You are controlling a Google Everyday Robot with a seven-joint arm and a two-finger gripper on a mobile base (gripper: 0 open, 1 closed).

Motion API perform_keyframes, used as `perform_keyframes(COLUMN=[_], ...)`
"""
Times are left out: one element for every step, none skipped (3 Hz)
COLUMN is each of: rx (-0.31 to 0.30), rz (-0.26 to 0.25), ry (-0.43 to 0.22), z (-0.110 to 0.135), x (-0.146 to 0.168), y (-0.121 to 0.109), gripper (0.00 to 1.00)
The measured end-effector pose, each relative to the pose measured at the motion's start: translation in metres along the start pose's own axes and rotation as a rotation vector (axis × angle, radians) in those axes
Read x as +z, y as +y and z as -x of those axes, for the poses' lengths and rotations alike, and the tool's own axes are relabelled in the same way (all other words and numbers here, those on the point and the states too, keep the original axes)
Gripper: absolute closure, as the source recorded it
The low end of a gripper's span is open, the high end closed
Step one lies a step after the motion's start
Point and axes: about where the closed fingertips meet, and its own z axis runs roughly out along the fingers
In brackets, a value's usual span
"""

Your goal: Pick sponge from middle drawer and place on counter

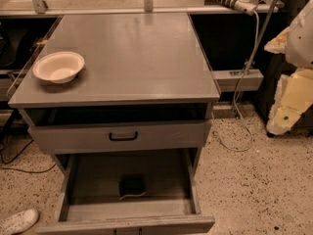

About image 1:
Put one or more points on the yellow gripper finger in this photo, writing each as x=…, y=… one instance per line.
x=278, y=44
x=293, y=97

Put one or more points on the dark green sponge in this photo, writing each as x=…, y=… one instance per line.
x=131, y=186

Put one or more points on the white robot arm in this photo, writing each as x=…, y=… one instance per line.
x=299, y=46

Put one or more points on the closed upper grey drawer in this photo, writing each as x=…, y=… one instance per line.
x=93, y=138

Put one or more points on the grey metal drawer cabinet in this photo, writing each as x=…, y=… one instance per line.
x=138, y=68

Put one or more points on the open middle grey drawer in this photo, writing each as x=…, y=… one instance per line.
x=89, y=201

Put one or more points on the white paper bowl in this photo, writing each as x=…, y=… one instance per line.
x=59, y=67

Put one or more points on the white sneaker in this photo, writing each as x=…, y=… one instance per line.
x=19, y=222

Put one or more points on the black drawer handle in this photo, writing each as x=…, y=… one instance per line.
x=119, y=137

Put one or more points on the metal back shelf frame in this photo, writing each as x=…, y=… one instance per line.
x=98, y=4

